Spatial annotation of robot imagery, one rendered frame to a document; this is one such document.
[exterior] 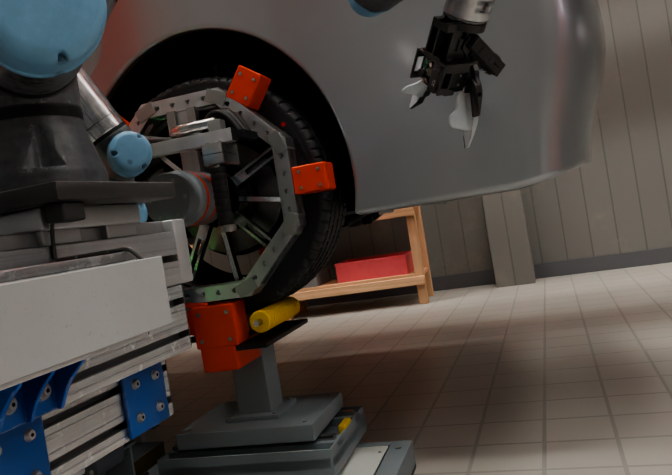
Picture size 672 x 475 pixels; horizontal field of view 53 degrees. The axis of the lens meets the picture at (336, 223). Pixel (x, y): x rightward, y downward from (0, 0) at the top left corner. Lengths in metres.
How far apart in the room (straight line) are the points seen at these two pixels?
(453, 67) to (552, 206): 4.71
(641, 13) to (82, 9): 5.46
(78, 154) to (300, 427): 1.18
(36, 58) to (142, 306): 0.25
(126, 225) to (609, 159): 5.14
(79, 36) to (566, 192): 5.26
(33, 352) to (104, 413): 0.34
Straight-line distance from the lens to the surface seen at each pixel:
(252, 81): 1.73
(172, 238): 0.95
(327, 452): 1.80
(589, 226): 5.78
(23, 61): 0.71
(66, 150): 0.81
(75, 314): 0.59
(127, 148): 1.22
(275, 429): 1.86
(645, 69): 5.88
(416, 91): 1.22
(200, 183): 1.68
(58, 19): 0.70
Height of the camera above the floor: 0.74
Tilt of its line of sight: level
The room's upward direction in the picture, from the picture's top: 9 degrees counter-clockwise
